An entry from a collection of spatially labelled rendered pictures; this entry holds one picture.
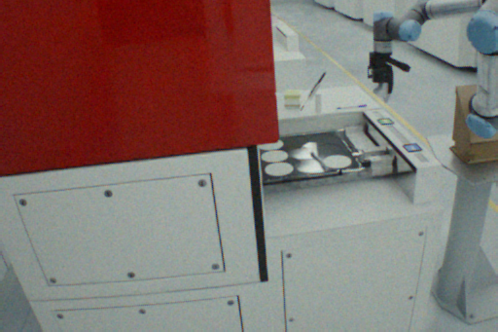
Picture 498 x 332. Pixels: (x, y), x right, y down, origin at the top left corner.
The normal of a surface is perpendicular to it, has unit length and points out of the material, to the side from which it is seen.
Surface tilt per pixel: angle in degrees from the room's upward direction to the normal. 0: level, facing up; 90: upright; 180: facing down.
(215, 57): 90
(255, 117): 90
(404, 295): 90
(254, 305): 90
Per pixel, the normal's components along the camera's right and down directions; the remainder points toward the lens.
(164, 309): 0.10, 0.41
